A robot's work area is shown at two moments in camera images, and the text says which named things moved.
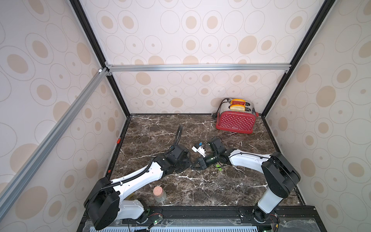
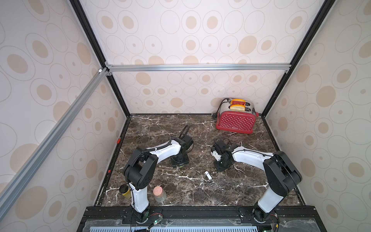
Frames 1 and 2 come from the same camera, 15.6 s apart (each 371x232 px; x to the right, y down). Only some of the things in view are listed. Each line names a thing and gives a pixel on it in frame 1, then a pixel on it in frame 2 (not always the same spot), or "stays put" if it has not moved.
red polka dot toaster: [237, 114] stays put
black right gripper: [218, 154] → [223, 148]
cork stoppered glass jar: [160, 195] stays put
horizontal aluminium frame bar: [119, 68] stays put
